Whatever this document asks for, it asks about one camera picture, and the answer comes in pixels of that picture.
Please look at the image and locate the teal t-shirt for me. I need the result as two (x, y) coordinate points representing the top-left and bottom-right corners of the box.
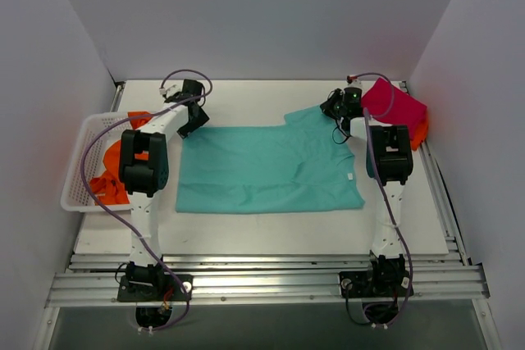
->
(176, 107), (365, 214)

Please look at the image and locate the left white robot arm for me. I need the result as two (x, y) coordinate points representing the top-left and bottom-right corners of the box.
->
(118, 79), (209, 300)

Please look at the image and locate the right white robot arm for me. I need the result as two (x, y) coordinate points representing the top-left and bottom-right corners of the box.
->
(320, 86), (413, 295)

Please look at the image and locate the folded magenta t-shirt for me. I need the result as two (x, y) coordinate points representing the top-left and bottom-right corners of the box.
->
(362, 78), (427, 139)

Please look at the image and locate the folded orange t-shirt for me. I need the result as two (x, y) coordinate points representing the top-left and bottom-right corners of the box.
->
(410, 114), (429, 152)

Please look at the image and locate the orange t-shirt in basket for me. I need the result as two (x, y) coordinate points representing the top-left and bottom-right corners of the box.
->
(89, 111), (151, 206)

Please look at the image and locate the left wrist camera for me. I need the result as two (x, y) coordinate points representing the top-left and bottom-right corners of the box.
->
(159, 84), (180, 102)

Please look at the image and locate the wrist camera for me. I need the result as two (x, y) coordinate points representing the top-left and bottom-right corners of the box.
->
(346, 75), (363, 89)
(159, 84), (180, 102)

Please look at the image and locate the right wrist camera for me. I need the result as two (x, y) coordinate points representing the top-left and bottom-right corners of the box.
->
(346, 75), (363, 89)

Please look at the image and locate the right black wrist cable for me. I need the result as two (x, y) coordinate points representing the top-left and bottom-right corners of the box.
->
(331, 118), (353, 147)

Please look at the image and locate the aluminium mounting rail frame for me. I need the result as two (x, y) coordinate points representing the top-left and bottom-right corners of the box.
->
(34, 237), (500, 349)

